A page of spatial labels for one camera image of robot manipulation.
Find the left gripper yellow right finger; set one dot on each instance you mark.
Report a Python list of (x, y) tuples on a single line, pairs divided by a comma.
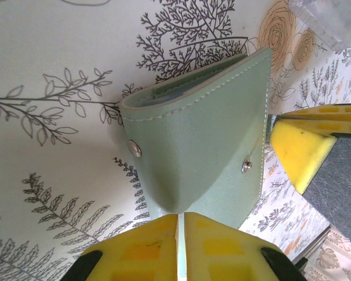
[(222, 254)]

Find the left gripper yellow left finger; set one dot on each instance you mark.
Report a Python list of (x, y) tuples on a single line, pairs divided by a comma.
[(140, 254)]

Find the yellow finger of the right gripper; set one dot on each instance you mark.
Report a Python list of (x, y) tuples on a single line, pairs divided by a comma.
[(333, 117), (304, 152)]

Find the clear acrylic box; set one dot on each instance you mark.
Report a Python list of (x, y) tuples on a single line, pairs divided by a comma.
[(333, 23)]

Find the floral table cover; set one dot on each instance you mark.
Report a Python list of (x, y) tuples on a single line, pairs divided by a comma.
[(46, 44)]

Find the aluminium side rail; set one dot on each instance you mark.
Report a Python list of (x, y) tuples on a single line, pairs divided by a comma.
[(316, 244)]

